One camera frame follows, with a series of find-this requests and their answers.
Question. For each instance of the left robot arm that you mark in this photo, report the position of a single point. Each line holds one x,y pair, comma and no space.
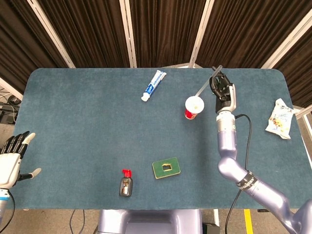
3,200

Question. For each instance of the red cup with white lid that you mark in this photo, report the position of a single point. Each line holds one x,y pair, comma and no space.
195,104

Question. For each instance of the lilac robot torso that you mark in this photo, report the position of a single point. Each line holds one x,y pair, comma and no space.
151,221

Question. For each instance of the white printed snack bag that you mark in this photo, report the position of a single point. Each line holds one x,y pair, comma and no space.
280,119

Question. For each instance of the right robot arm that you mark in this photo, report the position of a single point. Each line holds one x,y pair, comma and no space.
226,146

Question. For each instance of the dark brown pleated curtain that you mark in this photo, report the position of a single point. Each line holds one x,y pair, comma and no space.
19,44
87,31
243,29
165,29
299,68

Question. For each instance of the blue velvet table cover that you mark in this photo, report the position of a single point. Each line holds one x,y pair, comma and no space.
85,134

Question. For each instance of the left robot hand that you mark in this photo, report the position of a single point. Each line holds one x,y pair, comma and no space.
8,168

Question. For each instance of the green yellow sponge with hole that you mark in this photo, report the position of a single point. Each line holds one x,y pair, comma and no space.
175,165

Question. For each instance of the black ink bottle red cap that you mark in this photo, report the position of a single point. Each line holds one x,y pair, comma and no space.
126,186

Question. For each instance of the white partition frame post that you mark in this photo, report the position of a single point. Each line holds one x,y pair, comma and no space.
128,34
51,34
201,34
11,87
287,43

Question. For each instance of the white table leg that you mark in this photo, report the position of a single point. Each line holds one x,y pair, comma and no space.
216,217

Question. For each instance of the red paper cup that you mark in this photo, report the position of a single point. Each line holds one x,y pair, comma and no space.
190,115

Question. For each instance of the white blue toothpaste tube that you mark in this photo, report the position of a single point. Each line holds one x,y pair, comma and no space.
152,86

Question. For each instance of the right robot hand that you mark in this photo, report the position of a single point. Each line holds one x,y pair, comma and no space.
226,100

